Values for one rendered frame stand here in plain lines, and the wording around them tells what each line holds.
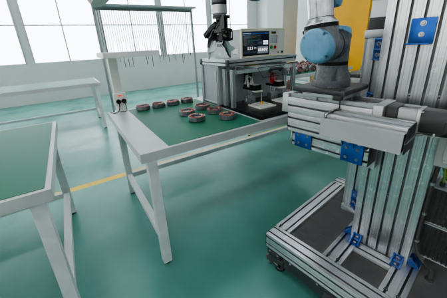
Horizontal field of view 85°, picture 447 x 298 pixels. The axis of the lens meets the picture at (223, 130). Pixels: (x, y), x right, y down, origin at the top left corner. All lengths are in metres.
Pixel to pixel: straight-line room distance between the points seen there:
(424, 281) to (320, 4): 1.24
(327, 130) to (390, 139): 0.20
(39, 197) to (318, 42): 1.14
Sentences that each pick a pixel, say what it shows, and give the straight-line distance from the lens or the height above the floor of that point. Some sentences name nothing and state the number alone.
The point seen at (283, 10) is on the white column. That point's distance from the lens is 5.89.
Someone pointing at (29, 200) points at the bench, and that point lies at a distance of 1.15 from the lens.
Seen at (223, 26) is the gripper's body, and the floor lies 1.30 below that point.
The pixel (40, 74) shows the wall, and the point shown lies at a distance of 7.80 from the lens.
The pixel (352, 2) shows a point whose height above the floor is 1.81.
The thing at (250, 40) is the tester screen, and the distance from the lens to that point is 1.90.
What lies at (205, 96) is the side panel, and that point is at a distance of 2.15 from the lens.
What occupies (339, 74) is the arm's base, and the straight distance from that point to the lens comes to 1.09.
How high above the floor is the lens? 1.22
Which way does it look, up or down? 20 degrees down
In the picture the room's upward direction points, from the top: 3 degrees counter-clockwise
